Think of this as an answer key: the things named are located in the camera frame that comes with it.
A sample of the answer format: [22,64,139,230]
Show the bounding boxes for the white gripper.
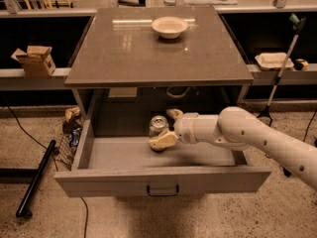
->
[149,109,198,151]

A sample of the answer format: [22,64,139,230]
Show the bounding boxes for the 7up soda can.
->
[149,115,169,140]

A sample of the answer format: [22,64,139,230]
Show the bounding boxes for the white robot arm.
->
[149,106,317,189]

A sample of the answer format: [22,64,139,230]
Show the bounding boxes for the open grey top drawer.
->
[55,90,270,197]

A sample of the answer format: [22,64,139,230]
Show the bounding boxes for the grey cabinet with top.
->
[65,7,253,113]

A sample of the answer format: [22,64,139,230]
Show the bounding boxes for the white paper bowl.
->
[152,17,188,40]

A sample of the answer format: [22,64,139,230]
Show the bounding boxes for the white takeout container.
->
[255,53,286,70]

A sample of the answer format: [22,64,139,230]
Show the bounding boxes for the yellow tape measure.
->
[294,59,308,70]

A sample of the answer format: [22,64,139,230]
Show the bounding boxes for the small cardboard box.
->
[11,46,55,77]

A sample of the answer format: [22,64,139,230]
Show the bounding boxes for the black metal bar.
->
[16,140,56,218]

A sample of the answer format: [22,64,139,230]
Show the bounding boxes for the grabber reacher tool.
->
[258,13,306,126]

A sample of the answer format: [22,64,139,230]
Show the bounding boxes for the black drawer handle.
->
[146,184,179,197]

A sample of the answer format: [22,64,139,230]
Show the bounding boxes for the wire basket with trash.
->
[55,106,83,170]

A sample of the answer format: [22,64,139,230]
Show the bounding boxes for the black floor cable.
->
[1,96,90,238]

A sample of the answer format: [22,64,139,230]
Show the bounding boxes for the grey shelf rail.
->
[0,67,71,91]

